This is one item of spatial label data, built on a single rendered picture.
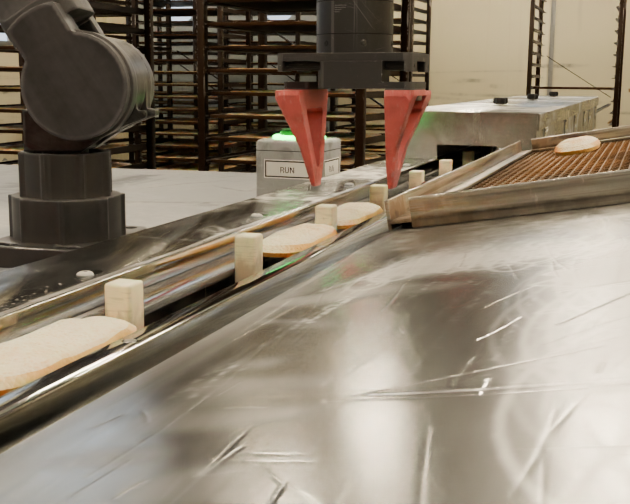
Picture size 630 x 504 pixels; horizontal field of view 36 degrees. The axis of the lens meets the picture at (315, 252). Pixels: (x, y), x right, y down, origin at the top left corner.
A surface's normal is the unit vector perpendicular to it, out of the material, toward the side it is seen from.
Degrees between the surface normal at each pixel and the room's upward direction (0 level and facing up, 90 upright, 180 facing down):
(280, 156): 90
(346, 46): 90
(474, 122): 90
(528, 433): 10
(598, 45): 90
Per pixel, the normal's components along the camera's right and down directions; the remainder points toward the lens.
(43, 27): -0.03, 0.18
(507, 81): -0.33, 0.17
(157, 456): -0.15, -0.98
